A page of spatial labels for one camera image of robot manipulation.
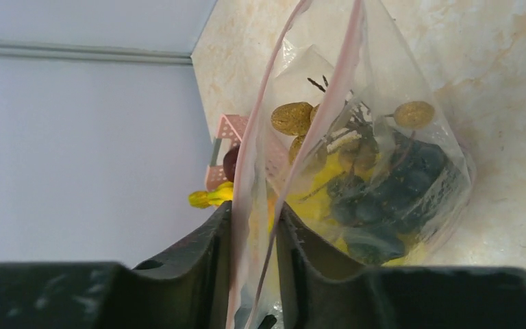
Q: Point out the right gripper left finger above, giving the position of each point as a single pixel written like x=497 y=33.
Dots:
x=185 y=286

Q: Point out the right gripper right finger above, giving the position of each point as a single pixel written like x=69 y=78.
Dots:
x=321 y=287

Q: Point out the yellow banana bunch toy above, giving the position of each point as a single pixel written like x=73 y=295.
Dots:
x=205 y=199

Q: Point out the dark black grape bunch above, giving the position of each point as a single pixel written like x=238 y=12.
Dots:
x=374 y=218

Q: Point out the tan longan fruit cluster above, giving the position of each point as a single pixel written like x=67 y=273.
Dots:
x=353 y=140

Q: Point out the clear zip top bag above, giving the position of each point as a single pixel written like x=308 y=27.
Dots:
x=334 y=55

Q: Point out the yellow napa cabbage toy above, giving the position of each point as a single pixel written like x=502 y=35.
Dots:
x=317 y=214

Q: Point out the pink plastic food basket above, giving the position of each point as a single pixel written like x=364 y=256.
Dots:
x=227 y=141

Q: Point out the dark red plum toy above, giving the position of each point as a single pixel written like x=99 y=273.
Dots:
x=229 y=163

